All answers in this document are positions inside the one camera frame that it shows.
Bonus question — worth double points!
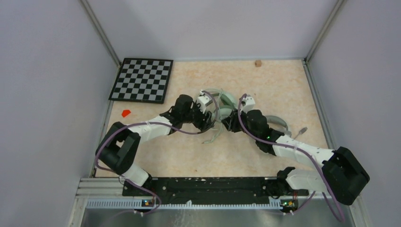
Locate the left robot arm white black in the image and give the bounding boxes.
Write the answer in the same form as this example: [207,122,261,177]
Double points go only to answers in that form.
[95,91,218,195]

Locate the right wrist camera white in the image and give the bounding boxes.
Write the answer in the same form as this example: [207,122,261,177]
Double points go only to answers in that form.
[239,94,255,113]

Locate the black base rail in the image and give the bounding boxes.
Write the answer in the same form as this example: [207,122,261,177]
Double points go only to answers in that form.
[122,177,309,206]

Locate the black white checkerboard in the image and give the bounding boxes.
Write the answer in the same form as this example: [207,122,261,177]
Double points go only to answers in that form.
[109,58,174,104]

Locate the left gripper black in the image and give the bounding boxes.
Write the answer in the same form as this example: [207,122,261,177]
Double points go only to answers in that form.
[182,101,213,132]

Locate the mint green headphones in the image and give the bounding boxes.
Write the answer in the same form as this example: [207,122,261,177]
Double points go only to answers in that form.
[202,88,238,122]

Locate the grey headphone cable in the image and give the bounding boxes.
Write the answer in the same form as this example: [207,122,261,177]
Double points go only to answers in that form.
[291,127,309,139]

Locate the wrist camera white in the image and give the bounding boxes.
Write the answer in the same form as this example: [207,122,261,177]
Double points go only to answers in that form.
[195,91,216,114]
[239,94,255,113]

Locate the small red block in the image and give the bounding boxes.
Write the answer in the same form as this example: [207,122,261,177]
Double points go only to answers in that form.
[121,109,131,118]

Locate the white gaming headphones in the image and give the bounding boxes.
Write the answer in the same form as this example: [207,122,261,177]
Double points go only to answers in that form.
[265,115,292,137]

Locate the small wooden cube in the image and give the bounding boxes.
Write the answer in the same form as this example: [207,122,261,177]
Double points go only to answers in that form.
[254,60,262,67]

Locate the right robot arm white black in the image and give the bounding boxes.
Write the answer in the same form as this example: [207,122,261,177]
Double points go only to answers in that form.
[221,110,370,205]

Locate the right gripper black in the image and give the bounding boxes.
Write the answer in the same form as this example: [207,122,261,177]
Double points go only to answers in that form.
[222,107,259,140]

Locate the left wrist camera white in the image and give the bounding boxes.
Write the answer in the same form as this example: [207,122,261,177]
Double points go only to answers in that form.
[195,91,216,114]

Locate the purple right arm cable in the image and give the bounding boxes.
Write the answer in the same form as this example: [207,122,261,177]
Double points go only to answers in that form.
[237,94,347,223]

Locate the mint green cable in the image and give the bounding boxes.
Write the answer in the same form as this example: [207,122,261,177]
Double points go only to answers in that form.
[202,123,225,145]

